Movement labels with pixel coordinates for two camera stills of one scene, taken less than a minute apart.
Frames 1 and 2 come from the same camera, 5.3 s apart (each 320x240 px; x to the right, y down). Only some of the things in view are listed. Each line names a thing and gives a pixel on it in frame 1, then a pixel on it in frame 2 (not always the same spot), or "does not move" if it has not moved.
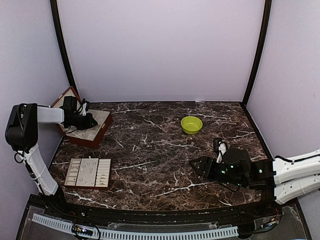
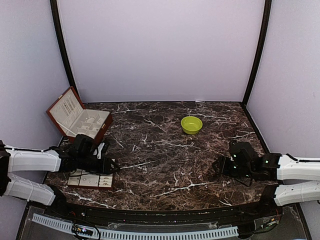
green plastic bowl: (191, 125) does not move
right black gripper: (206, 160) → (223, 167)
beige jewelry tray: (93, 173) does not move
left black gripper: (89, 122) → (105, 167)
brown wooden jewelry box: (91, 137) does not move
